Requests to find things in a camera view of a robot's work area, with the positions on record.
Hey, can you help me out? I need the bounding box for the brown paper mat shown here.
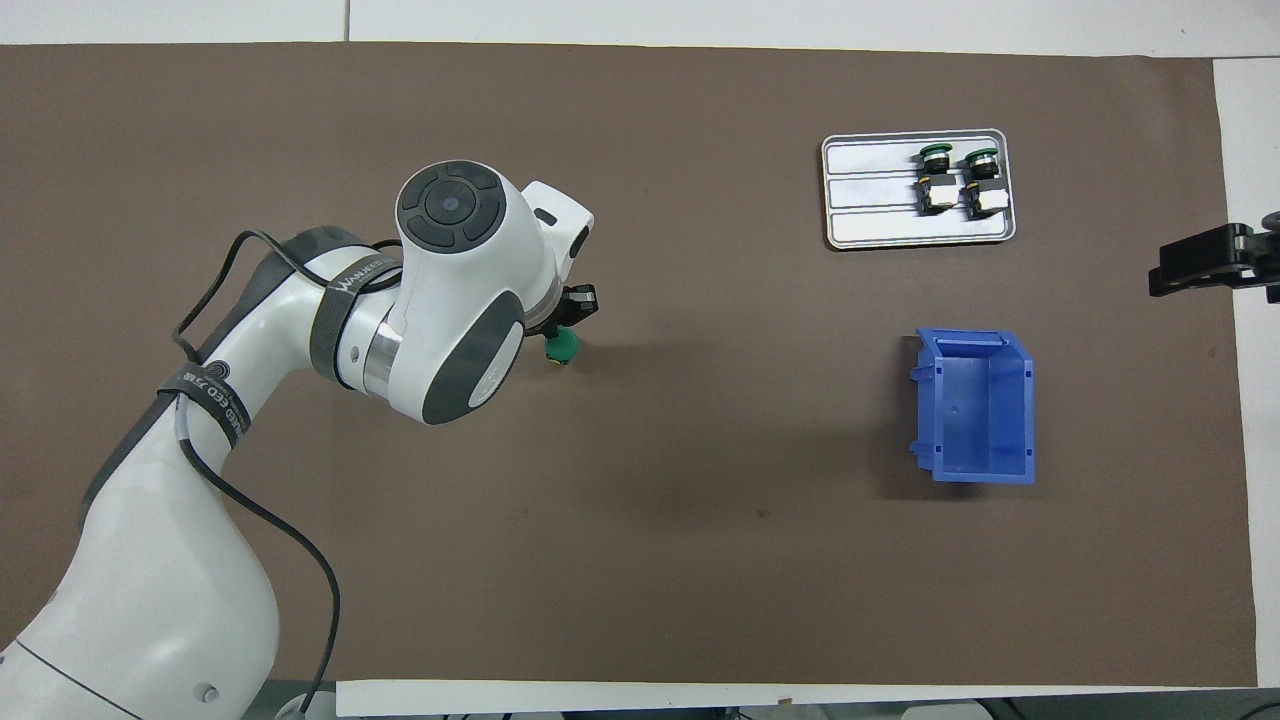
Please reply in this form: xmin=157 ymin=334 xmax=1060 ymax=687
xmin=0 ymin=42 xmax=1259 ymax=689

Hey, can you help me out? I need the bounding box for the blue plastic bin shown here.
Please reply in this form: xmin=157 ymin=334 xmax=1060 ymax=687
xmin=908 ymin=327 xmax=1038 ymax=486

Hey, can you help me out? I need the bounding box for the grey metal tray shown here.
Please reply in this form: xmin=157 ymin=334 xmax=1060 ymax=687
xmin=821 ymin=128 xmax=1018 ymax=251

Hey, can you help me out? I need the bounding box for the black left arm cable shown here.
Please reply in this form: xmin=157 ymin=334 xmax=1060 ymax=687
xmin=172 ymin=230 xmax=343 ymax=716

